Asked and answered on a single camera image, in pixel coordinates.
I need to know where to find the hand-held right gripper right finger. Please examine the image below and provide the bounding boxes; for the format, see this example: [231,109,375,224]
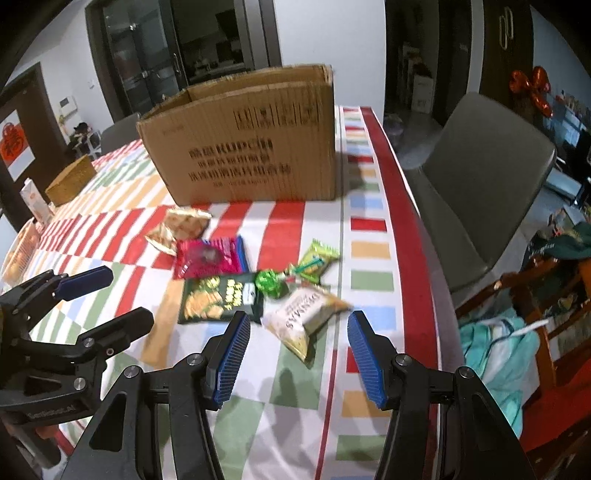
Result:
[346,311,528,480]

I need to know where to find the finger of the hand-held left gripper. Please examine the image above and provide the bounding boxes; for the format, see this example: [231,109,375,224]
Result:
[0,266,115,320]
[18,307,156,367]

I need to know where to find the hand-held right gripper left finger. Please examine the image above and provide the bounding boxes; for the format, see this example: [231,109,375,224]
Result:
[74,311,253,480]

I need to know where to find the white beige snack packet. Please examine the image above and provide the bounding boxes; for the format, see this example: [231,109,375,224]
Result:
[261,286,354,363]

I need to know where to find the brown cardboard box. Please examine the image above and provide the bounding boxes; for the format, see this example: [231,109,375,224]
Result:
[136,64,343,207]

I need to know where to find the dark green cracker packet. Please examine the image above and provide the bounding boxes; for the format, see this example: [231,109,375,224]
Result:
[178,271,265,325]

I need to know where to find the clear bowl of oranges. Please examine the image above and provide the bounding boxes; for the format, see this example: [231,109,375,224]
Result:
[0,217,43,287]

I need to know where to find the green foil lollipop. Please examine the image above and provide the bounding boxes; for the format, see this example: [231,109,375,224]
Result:
[255,259,320,298]

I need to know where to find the white orange drink carton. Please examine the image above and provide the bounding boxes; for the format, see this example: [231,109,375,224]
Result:
[20,178,54,225]

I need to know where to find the woven straw box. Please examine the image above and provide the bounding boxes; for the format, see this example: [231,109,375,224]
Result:
[45,154,97,207]

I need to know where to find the magenta snack packet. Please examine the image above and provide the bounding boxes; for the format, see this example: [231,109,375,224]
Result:
[173,235,247,281]

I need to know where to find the tan triangular snack packet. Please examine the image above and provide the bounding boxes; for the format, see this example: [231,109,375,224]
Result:
[144,208,212,256]

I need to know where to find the light green candy packet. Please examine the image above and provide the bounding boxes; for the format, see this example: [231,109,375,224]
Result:
[288,239,341,283]

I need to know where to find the teal cloth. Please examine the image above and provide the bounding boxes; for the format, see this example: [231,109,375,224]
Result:
[459,307,542,439]

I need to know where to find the black white plush toy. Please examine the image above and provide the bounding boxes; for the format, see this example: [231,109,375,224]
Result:
[69,122,92,149]

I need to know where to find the white red door poster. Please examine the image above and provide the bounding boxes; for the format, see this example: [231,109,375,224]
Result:
[0,108,36,181]

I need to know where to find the dark brown door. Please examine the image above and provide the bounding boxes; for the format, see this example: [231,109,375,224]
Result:
[0,62,62,232]

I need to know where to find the orange wooden chair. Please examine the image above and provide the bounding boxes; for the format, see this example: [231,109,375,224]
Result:
[455,256,591,480]

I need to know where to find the red cloth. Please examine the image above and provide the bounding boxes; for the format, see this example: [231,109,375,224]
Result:
[519,385,591,457]

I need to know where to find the large grey dining chair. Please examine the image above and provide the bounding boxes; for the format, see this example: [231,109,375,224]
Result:
[406,91,557,308]

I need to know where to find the dark green cap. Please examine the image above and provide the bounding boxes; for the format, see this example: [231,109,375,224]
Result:
[524,225,591,269]

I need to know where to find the glass sliding door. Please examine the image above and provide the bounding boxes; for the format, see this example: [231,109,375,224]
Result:
[85,0,283,124]

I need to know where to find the white box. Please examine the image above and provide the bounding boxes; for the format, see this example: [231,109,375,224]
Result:
[412,74,435,113]

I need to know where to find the red foil balloons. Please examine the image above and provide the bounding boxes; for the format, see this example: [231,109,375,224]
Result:
[509,66,554,119]

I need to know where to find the dark wood wall panel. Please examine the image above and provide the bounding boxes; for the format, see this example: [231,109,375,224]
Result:
[478,0,537,100]

